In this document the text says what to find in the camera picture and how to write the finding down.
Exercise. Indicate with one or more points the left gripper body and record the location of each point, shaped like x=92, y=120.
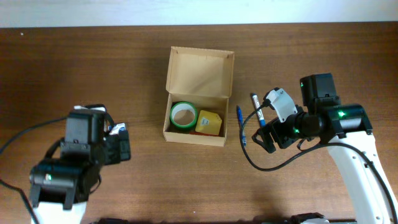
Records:
x=124, y=145

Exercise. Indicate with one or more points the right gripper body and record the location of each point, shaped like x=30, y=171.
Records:
x=273, y=137

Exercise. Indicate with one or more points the yellow spiral notepad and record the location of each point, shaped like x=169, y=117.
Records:
x=208, y=123

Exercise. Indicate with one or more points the green tape roll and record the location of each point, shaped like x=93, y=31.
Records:
x=183, y=115

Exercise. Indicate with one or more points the orange grey stapler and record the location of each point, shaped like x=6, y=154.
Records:
x=200, y=134

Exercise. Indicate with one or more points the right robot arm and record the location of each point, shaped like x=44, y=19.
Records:
x=347, y=134

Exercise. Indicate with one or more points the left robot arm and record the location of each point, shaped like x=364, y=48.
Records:
x=69, y=173

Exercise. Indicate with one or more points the small blue white box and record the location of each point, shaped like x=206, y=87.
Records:
x=117, y=128

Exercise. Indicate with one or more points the blue white marker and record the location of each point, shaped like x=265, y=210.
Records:
x=257, y=105

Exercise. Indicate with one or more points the blue ballpoint pen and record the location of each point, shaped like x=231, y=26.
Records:
x=240, y=120

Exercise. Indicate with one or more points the brown cardboard box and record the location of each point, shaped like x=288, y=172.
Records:
x=204, y=78

